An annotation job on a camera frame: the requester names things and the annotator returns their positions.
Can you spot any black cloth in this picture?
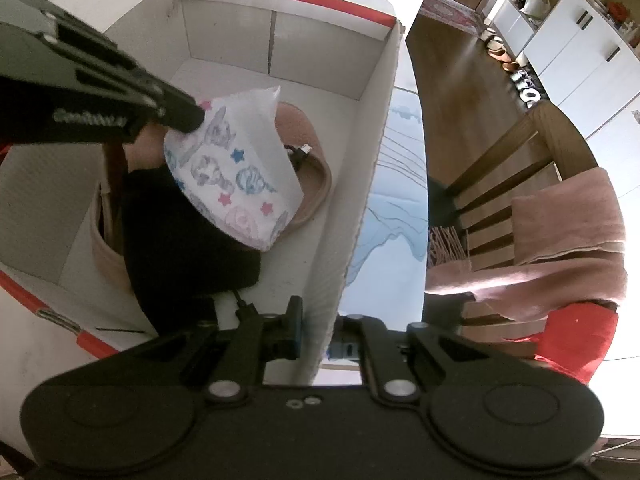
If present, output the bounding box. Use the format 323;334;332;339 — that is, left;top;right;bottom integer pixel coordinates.
122;164;262;337

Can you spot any patterned red doormat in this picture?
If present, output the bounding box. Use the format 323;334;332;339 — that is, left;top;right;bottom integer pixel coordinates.
419;0;489;37

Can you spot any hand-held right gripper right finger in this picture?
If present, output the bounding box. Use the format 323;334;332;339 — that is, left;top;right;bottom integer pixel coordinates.
327;313;506;406

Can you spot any white cartoon print face mask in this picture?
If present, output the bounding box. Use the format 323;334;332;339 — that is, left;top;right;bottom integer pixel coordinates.
163;85;305;252

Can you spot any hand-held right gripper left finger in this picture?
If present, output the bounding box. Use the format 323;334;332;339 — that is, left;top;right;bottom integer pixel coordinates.
125;296;305;405

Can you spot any red white cardboard box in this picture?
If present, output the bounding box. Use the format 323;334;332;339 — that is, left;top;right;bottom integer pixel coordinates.
0;0;404;387

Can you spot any white wood wall cabinet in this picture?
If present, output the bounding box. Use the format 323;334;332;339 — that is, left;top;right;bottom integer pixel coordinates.
487;0;640;137

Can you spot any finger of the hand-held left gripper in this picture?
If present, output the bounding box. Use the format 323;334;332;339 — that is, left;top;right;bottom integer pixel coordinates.
127;67;205;134

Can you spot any wooden chair with draped cloths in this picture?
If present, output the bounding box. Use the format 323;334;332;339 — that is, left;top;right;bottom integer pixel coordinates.
427;102;601;357

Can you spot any white tote bag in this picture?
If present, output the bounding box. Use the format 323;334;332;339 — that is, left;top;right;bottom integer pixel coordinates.
520;0;551;22

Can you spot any pink fringed scarf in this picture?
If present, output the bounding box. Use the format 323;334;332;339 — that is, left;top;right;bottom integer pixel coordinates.
425;167;629;322

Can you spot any red cloth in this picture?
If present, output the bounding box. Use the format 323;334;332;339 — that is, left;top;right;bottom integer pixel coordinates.
534;302;620;387

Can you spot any row of shoes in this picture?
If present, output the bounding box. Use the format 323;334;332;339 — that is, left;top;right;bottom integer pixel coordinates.
480;27;546;110

